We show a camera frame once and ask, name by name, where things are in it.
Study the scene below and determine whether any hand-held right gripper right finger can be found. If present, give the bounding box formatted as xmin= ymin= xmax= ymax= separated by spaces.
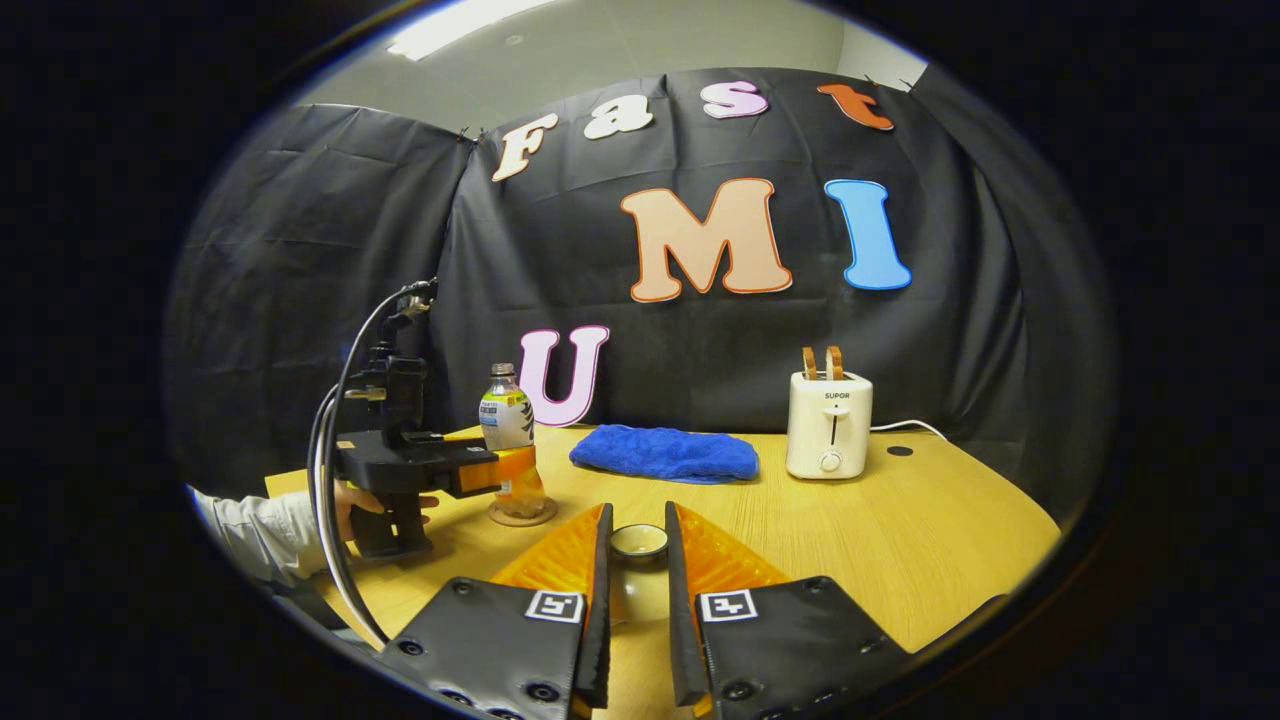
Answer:
xmin=665 ymin=503 xmax=911 ymax=720

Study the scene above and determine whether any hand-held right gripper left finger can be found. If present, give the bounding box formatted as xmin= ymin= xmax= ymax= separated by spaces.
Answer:
xmin=380 ymin=503 xmax=613 ymax=720

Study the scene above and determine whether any clear labelled water bottle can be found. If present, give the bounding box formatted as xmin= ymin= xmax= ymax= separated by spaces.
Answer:
xmin=478 ymin=363 xmax=548 ymax=518

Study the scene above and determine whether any round wooden coaster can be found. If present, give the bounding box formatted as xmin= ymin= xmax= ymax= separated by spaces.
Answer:
xmin=488 ymin=497 xmax=559 ymax=528

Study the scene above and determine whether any cream teacup lid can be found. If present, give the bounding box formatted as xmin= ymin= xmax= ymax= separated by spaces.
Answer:
xmin=608 ymin=522 xmax=673 ymax=629

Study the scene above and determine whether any blue towel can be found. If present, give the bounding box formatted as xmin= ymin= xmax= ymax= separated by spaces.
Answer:
xmin=570 ymin=424 xmax=759 ymax=484

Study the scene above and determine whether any black backdrop cloth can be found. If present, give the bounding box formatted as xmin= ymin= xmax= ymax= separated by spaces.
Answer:
xmin=165 ymin=65 xmax=1116 ymax=501

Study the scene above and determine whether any white toaster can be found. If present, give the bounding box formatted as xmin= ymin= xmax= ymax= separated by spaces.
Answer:
xmin=786 ymin=370 xmax=873 ymax=480

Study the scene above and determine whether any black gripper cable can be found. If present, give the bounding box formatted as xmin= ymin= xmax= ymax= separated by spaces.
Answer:
xmin=308 ymin=280 xmax=441 ymax=647

